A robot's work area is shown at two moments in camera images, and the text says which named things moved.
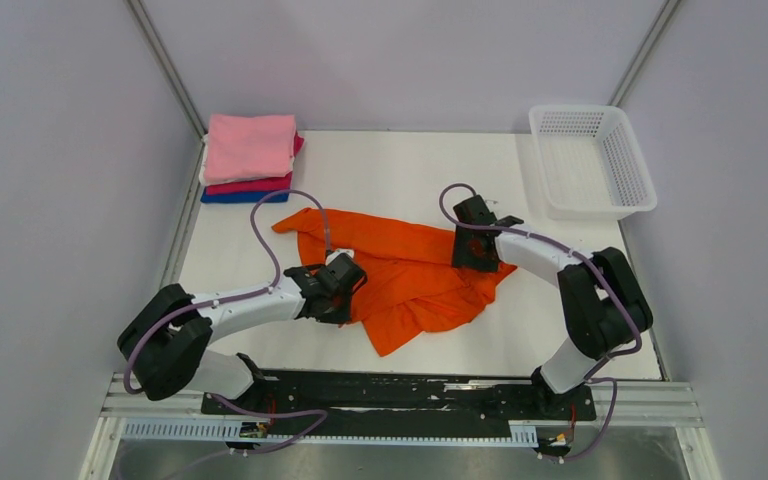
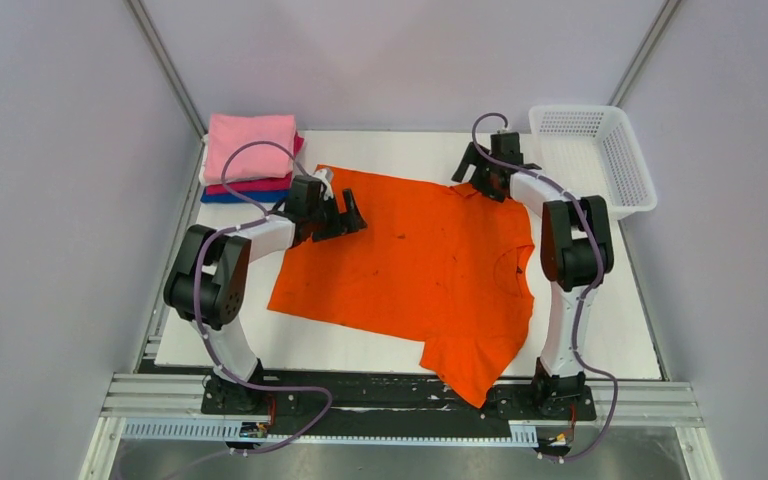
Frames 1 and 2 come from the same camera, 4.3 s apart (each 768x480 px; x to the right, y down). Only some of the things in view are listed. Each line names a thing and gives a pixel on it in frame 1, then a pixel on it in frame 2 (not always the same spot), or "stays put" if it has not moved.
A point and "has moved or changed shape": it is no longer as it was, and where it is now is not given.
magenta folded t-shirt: [281, 182] stays put
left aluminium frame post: [146, 29] stays put
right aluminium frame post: [663, 18] stays put
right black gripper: [462, 259] -> [474, 157]
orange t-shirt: [411, 285] has moved or changed shape
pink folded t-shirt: [240, 146] stays put
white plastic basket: [588, 164] stays put
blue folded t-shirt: [244, 197] stays put
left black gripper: [339, 316] -> [342, 223]
